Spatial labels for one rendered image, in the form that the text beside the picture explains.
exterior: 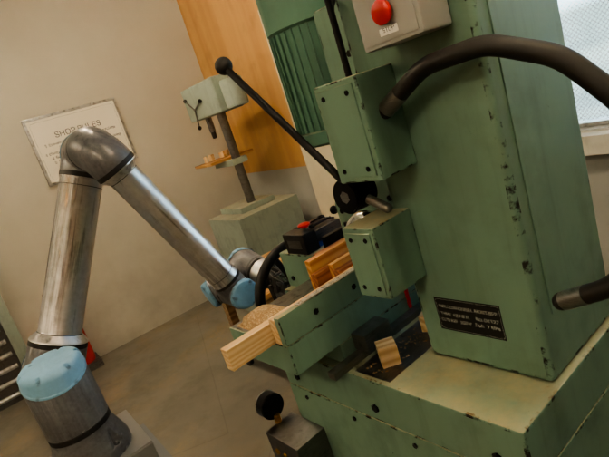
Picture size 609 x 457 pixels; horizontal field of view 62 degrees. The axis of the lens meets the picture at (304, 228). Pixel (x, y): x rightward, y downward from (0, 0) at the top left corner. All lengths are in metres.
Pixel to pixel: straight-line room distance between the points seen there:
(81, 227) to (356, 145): 0.92
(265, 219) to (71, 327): 2.00
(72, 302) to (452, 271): 1.02
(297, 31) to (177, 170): 3.21
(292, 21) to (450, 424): 0.71
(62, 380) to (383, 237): 0.85
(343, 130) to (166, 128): 3.41
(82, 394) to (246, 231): 2.06
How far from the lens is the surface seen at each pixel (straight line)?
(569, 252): 0.85
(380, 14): 0.68
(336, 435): 1.15
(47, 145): 3.87
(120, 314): 4.02
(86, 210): 1.48
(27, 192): 3.85
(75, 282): 1.48
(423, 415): 0.88
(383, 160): 0.73
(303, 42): 0.95
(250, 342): 0.90
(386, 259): 0.78
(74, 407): 1.35
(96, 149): 1.36
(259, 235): 3.27
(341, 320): 0.97
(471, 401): 0.83
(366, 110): 0.71
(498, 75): 0.71
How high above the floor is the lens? 1.29
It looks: 14 degrees down
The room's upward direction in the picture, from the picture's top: 18 degrees counter-clockwise
